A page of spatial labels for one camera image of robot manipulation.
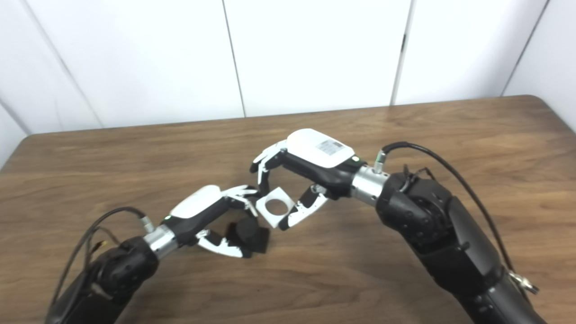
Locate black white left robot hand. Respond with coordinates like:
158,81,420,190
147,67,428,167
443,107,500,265
164,184,261,259

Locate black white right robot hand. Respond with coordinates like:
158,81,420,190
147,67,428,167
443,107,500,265
250,129,363,231

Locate black peg with square base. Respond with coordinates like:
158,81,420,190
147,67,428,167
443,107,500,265
225,218,270,255

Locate white square piece with hole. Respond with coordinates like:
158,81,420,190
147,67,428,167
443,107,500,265
256,187,296,227

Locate thin right wrist wires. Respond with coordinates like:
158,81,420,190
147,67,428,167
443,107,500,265
400,166,435,192

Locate thin wrist wires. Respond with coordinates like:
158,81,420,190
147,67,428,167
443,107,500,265
85,227,120,266
400,166,435,192

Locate thin left wrist wires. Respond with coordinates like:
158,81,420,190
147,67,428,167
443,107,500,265
85,227,120,266

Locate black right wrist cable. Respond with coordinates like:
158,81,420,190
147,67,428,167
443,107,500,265
373,142,538,293

